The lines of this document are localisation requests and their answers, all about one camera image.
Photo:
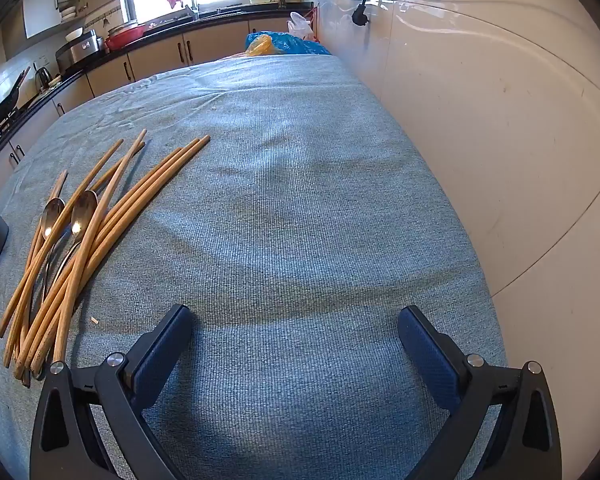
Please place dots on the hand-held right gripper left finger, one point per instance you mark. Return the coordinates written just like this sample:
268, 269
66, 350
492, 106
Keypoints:
162, 355

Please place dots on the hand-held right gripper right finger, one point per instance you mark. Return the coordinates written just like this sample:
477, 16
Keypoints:
425, 355

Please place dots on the pile of wooden chopsticks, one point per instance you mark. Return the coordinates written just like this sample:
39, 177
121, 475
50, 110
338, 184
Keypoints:
130, 200

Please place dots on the metal spoon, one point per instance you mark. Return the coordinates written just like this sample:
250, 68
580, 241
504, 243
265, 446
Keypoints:
84, 212
53, 216

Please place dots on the blue-grey table cloth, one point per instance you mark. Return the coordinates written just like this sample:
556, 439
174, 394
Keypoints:
290, 210

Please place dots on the black frying pan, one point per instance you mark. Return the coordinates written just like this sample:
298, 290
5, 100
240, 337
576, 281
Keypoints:
2, 105

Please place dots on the beige base cabinets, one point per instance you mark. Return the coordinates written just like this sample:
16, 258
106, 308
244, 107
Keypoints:
155, 57

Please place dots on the metal kettle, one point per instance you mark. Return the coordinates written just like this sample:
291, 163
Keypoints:
41, 76

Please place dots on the silver rice cooker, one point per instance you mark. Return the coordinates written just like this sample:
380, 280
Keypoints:
80, 49

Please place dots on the red basin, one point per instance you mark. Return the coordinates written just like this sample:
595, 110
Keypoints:
125, 36

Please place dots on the yellow plastic bag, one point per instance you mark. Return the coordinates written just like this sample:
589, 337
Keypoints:
258, 46

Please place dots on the white bowl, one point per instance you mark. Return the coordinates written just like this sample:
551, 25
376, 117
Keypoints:
74, 35

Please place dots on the blue plastic bag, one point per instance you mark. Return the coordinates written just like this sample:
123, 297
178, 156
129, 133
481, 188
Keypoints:
300, 46

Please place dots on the white plastic bag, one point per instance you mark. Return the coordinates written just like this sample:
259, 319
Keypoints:
300, 24

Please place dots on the metal sink faucet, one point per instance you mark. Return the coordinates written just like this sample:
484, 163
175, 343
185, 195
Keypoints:
193, 0

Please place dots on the open dish shelf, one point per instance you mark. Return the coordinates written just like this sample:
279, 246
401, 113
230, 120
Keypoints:
42, 15

